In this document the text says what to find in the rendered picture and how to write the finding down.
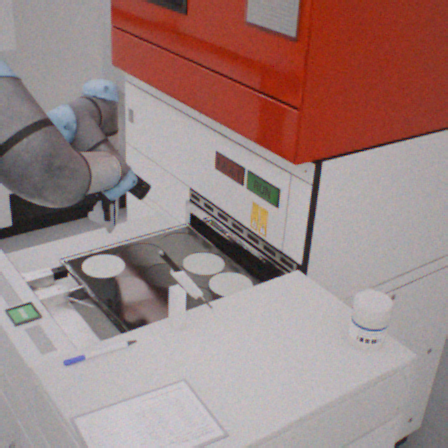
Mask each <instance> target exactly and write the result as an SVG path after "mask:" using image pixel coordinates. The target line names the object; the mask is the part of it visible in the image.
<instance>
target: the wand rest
mask: <svg viewBox="0 0 448 448"><path fill-rule="evenodd" d="M170 273H171V275H172V276H173V277H174V278H175V279H176V280H177V281H178V282H179V283H180V284H181V285H182V287H183V288H184V289H185V290H186V291H187V292H188V294H189V295H191V296H192V297H194V298H195V299H197V298H198V297H199V296H203V292H202V291H201V290H200V289H199V288H198V286H197V285H196V284H194V283H193V282H192V280H191V279H190V278H189V277H188V276H187V275H186V274H185V272H184V271H181V272H174V271H173V270H172V269H171V272H170ZM182 287H181V286H180V285H179V284H176V285H173V286H170V287H169V312H168V324H169V325H170V326H171V327H172V328H173V329H174V330H182V329H183V328H184V326H185V300H186V291H185V290H184V289H183V288H182Z"/></svg>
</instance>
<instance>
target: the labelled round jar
mask: <svg viewBox="0 0 448 448"><path fill-rule="evenodd" d="M392 307H393V302H392V300H391V298H390V297H389V296H386V295H385V294H383V293H382V292H379V291H374V290H365V291H361V292H359V293H358V294H357V295H356V296H355V300H354V305H353V310H352V314H351V320H350V324H349V329H348V336H347V338H348V341H349V342H350V343H351V344H352V345H353V346H355V347H356V348H358V349H359V350H363V351H370V352H371V351H376V350H379V349H380V348H382V347H383V345H384V341H385V337H386V334H387V329H388V325H389V319H390V315H391V311H392Z"/></svg>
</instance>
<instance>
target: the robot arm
mask: <svg viewBox="0 0 448 448"><path fill-rule="evenodd" d="M30 93H31V92H30V91H29V90H28V88H26V87H25V86H24V84H23V83H22V80H21V78H20V77H19V75H17V74H15V73H14V72H13V71H12V69H11V68H10V67H9V66H8V65H7V62H6V61H3V60H1V59H0V183H1V184H2V185H3V186H4V187H6V188H7V189H9V190H10V191H11V192H13V193H15V194H16V195H18V196H20V197H21V198H23V199H25V200H28V201H30V202H32V203H35V204H37V205H40V206H44V207H70V206H72V205H75V204H77V203H78V202H80V201H81V200H82V199H83V200H86V201H89V202H94V201H95V200H98V201H99V202H98V203H97V204H96V206H93V211H90V212H89V220H91V221H94V222H96V223H99V224H102V225H104V226H105V227H106V229H107V231H108V233H111V232H112V231H113V230H114V228H115V226H116V222H117V216H118V209H119V204H120V197H121V196H122V195H124V194H125V193H126V192H130V193H131V194H132V195H133V196H134V197H135V198H137V199H138V200H139V201H141V200H143V199H144V198H145V197H146V195H147V194H148V192H149V191H150V190H151V185H150V184H149V183H148V182H146V181H145V180H142V179H141V178H140V177H138V176H137V175H136V174H134V173H133V170H132V167H131V166H129V165H128V164H127V162H126V161H125V160H124V159H123V157H121V156H120V154H119V153H118V148H119V131H118V102H119V100H118V87H117V85H116V84H115V83H114V82H113V81H110V80H106V79H92V80H88V81H86V82H85V83H84V84H83V86H82V94H83V96H82V97H79V98H78V99H75V100H73V101H70V102H68V103H65V104H61V105H59V106H58V107H56V108H54V109H53V110H51V111H49V112H47V113H45V112H44V111H43V110H44V109H43V108H42V107H41V106H40V104H38V103H37V101H36V100H35V99H34V98H33V96H32V95H31V94H30Z"/></svg>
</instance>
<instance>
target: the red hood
mask: <svg viewBox="0 0 448 448"><path fill-rule="evenodd" d="M110 24H111V63H112V65H113V66H115V67H117V68H118V69H120V70H121V71H123V72H126V73H128V74H130V75H132V76H134V77H136V78H137V79H139V80H141V81H142V82H144V83H146V84H147V85H149V86H151V87H153V88H156V89H158V90H160V91H161V92H163V93H165V94H166V95H168V96H170V97H172V98H174V99H175V100H177V101H179V102H181V103H183V104H184V105H185V106H187V107H191V108H193V109H194V110H196V111H198V112H200V113H202V114H204V115H205V116H207V117H208V118H210V119H212V120H213V121H215V122H217V123H219V124H221V125H223V126H224V127H226V128H228V129H232V130H233V131H234V132H236V133H238V134H240V135H242V136H243V137H245V138H247V139H249V140H251V141H253V142H254V143H256V144H258V145H259V146H261V147H262V148H264V149H266V150H268V151H270V152H272V153H273V154H277V155H279V156H281V157H282V158H283V159H285V160H287V161H289V162H291V163H292V164H294V165H299V164H303V163H306V162H310V161H313V160H317V159H321V158H325V157H332V156H336V155H340V154H344V153H348V152H351V151H355V150H359V149H363V148H366V147H370V146H374V145H377V144H381V143H384V142H392V141H396V140H399V139H403V138H407V137H411V136H414V135H418V134H422V133H426V132H429V131H433V130H441V129H443V128H447V127H448V0H111V19H110Z"/></svg>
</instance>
